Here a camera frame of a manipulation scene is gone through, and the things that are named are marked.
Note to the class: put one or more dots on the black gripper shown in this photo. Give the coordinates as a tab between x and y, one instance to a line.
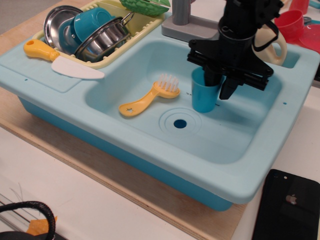
230	56

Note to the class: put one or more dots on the blue plastic cup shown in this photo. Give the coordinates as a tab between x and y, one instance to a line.
204	98

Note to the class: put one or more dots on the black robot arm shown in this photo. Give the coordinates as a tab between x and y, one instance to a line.
244	16

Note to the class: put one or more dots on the red cup right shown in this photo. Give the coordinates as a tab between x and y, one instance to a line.
291	25

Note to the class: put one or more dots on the red cup background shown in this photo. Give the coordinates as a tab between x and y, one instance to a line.
299	5

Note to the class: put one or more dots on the teal cup in rack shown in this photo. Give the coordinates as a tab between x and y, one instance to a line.
87	22

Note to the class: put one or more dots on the yellow dish brush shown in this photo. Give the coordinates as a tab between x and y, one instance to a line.
167	87

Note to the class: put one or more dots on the cream detergent bottle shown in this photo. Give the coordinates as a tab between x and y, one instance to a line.
269	46

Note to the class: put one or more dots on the grey toy faucet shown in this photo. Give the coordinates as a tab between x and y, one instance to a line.
181	25

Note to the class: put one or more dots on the light blue toy sink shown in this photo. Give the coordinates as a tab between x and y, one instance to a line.
219	158

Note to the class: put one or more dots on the pale yellow dish rack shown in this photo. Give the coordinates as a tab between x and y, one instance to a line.
139	27

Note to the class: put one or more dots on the red plate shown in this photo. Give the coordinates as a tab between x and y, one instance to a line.
310	38

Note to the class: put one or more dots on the green toy vegetable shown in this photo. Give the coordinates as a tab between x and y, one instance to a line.
147	7

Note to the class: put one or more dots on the steel pot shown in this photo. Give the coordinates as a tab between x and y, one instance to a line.
105	39

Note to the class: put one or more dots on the plywood board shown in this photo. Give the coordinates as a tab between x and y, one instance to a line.
94	195

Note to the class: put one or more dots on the black smartphone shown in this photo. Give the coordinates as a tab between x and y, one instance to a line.
289	208

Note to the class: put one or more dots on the steel plate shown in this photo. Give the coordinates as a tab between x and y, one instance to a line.
59	30

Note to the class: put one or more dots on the orange tape piece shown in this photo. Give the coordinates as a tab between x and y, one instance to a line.
38	227

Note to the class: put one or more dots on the yellow handled toy knife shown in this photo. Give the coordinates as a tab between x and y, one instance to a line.
35	48

